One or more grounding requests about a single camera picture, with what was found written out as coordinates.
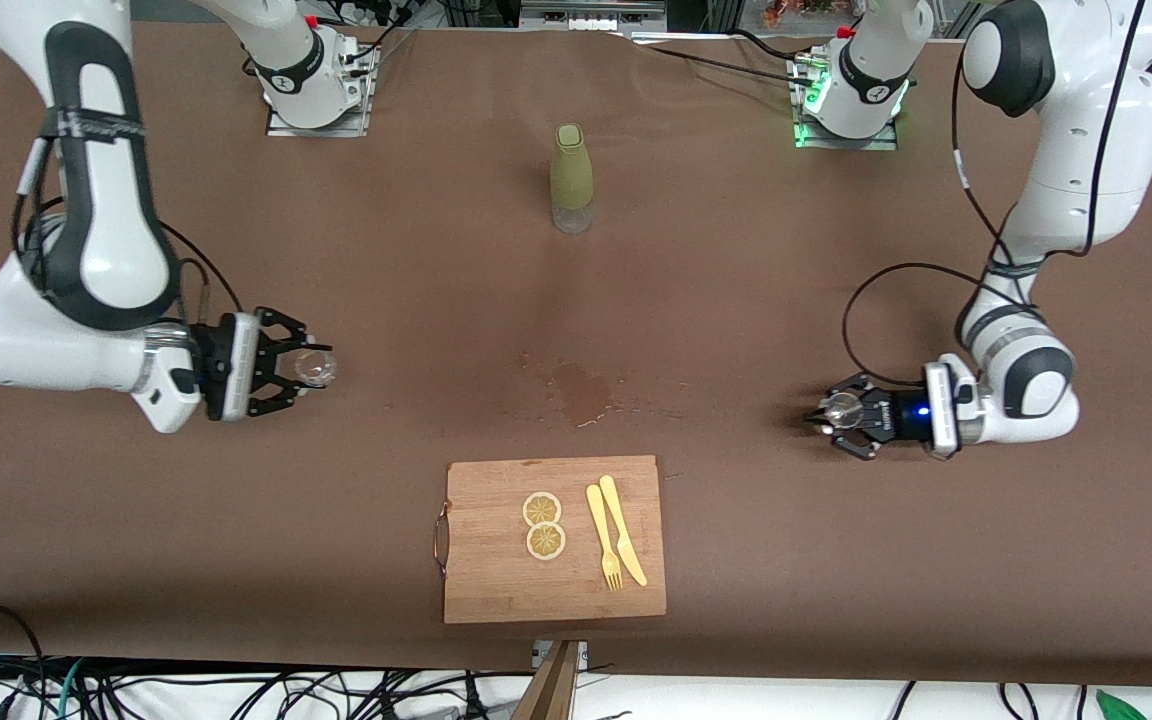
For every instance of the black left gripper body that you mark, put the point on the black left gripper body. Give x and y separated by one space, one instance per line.
898 416

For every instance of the steel double jigger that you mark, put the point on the steel double jigger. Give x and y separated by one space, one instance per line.
844 409

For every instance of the small clear glass cup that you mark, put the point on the small clear glass cup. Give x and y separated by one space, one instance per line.
316 368

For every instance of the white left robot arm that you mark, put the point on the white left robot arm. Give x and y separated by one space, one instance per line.
1086 150

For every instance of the yellow plastic knife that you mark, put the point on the yellow plastic knife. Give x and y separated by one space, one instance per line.
621 525

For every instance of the yellow plastic fork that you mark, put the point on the yellow plastic fork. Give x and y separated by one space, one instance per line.
600 525

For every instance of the wooden cutting board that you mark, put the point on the wooden cutting board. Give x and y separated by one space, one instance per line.
496 580

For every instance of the lemon slice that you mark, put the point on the lemon slice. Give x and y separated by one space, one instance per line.
546 541
542 509

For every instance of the green sleeved glass bottle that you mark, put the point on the green sleeved glass bottle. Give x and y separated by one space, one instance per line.
572 170

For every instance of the green plastic object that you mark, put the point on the green plastic object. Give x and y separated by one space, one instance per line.
1121 708

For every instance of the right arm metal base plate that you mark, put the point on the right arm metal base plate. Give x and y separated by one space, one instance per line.
336 130

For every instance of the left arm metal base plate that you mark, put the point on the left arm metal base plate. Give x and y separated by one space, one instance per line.
881 143

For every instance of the metal stand bracket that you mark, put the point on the metal stand bracket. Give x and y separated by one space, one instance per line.
540 652

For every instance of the wooden camera stand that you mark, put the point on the wooden camera stand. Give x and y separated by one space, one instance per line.
551 690

